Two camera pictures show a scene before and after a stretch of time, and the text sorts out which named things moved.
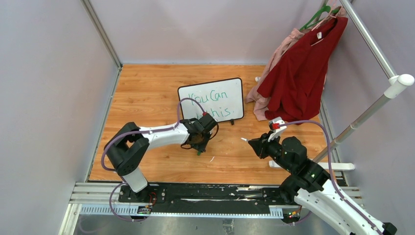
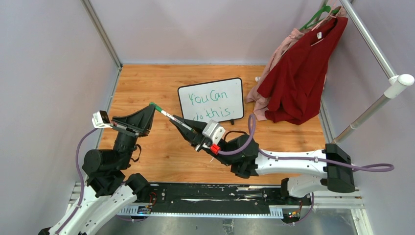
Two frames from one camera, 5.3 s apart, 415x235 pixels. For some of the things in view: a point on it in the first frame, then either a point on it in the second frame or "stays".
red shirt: [293, 86] stays
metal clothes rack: [398, 82] stays
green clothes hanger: [311, 22] stays
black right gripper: [260, 145] → [195, 138]
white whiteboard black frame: [222, 99] stays
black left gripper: [202, 147] → [143, 117]
